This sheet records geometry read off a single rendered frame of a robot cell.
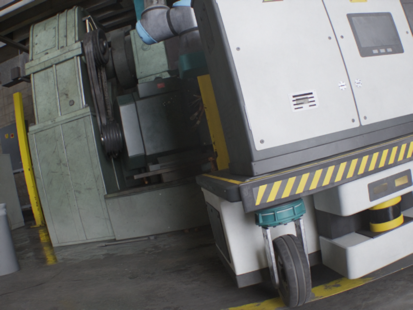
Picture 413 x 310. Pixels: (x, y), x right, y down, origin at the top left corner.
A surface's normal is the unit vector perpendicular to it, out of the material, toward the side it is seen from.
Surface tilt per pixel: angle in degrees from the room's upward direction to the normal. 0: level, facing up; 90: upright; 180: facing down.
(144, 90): 90
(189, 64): 90
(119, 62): 111
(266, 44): 90
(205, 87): 90
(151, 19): 78
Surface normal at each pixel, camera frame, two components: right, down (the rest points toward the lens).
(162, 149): 0.28, -0.07
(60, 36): -0.09, -0.15
